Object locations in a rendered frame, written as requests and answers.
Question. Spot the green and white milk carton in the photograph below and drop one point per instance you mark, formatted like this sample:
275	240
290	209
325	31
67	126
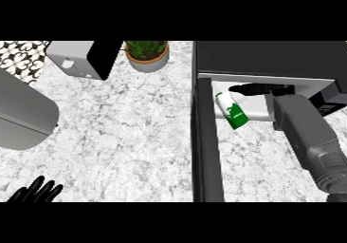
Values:
232	112

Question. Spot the black microwave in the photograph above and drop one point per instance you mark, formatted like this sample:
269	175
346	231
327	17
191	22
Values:
274	63

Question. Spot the green plant in grey pot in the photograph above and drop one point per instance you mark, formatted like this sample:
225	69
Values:
147	54

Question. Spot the dark grey microwave door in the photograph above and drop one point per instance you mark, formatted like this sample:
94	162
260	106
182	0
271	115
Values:
206	139

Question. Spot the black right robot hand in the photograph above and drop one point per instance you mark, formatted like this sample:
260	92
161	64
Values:
252	89

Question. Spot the large grey rounded appliance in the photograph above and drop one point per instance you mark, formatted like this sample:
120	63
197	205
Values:
18	110

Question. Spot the grey and black toaster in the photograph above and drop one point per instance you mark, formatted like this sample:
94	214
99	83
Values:
85	58

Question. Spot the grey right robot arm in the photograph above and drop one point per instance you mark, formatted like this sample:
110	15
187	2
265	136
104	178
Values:
311	136

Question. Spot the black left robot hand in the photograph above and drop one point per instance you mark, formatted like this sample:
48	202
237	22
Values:
36	193

